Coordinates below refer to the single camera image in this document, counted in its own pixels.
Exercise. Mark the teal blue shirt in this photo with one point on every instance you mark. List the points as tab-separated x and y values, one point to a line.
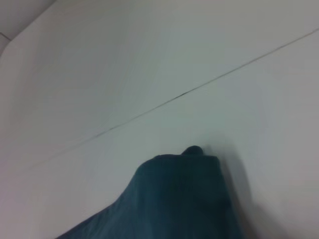
174	199

